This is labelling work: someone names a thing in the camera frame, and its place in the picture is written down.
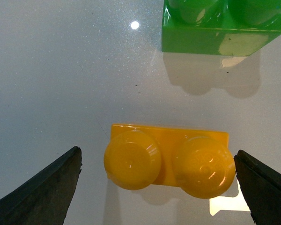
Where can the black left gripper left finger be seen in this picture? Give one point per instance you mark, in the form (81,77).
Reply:
(45,198)

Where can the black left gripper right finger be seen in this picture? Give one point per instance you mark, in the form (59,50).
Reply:
(261,188)

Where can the yellow two-stud block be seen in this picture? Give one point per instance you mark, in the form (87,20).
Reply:
(197,161)

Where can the green two-stud block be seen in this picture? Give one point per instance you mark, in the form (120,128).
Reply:
(219,27)

